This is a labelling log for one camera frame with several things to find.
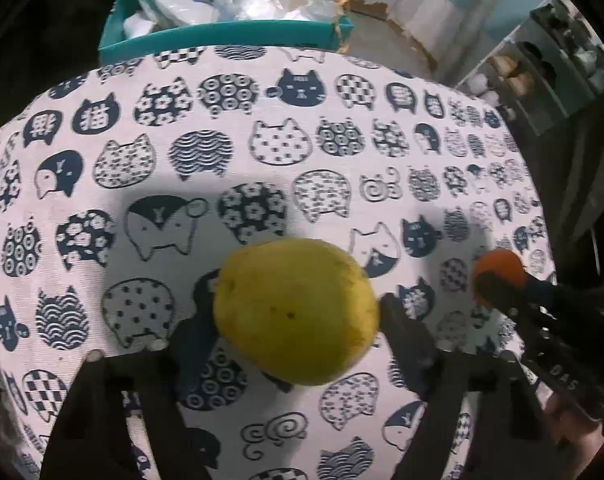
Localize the person's right hand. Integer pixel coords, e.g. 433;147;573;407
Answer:
544;394;604;480

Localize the yellow pear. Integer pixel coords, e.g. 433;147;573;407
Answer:
213;238;381;387

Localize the teal box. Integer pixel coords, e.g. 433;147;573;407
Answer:
98;0;353;67

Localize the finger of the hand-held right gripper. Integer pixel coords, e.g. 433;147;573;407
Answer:
524;272;565;308
476;270;537;328

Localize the grey storage shelf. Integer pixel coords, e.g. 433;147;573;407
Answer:
456;0;604;136

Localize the cat print tablecloth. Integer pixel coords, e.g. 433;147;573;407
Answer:
0;45;557;480

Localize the small orange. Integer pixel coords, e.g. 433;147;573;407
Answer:
472;249;528;306

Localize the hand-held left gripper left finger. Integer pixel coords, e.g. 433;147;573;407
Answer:
39;310;223;480

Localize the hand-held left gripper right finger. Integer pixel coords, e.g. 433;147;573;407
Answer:
379;292;552;480

